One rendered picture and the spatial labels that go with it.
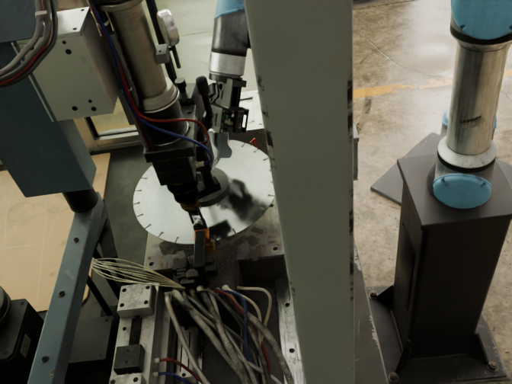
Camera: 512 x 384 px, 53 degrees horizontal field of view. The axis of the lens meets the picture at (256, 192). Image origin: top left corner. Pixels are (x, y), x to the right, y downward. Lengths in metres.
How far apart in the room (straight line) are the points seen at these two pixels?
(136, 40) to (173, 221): 0.48
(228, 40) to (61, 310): 0.59
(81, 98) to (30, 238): 0.85
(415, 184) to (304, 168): 1.18
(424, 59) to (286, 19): 3.13
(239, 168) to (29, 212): 0.69
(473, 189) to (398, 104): 1.83
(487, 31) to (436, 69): 2.30
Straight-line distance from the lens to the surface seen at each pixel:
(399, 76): 3.17
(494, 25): 0.94
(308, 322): 0.36
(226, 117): 1.08
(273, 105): 0.22
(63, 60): 0.71
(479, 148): 1.12
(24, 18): 0.69
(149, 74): 0.77
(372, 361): 1.11
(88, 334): 1.17
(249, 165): 1.19
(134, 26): 0.74
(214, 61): 1.09
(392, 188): 2.43
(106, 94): 0.72
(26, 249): 1.51
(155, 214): 1.14
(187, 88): 0.93
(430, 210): 1.36
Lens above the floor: 1.74
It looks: 45 degrees down
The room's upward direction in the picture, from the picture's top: 11 degrees counter-clockwise
